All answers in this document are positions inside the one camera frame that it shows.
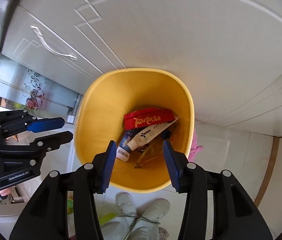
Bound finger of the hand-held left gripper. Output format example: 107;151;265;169
0;109;65;139
0;131;74;165

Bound person's left white shoe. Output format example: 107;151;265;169
115;192;136;217

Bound green flat scrap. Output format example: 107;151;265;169
98;212;116;224

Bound person's white shoe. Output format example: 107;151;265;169
141;198;171;223
115;192;136;217

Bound person's right white shoe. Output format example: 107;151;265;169
141;198;171;223

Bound light grey pants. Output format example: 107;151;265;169
100;212;161;240

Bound curved silver cabinet handle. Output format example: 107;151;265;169
30;25;78;62

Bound blue cardboard box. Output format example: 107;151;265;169
116;129;138;162

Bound red packet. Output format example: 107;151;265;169
123;107;176;130

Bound white cabinet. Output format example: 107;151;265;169
0;0;282;130

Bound yellow plastic bin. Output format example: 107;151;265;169
74;67;195;193

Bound orange transparent wrapper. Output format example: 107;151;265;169
134;130;171;169

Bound white squeeze tube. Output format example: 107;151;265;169
127;116;179;152

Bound pink cloth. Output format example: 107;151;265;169
187;127;204;164

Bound floral glass sliding door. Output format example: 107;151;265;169
0;62;81;113

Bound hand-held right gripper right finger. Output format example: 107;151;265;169
162;139;274;240

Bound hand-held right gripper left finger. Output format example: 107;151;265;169
9;140;118;240

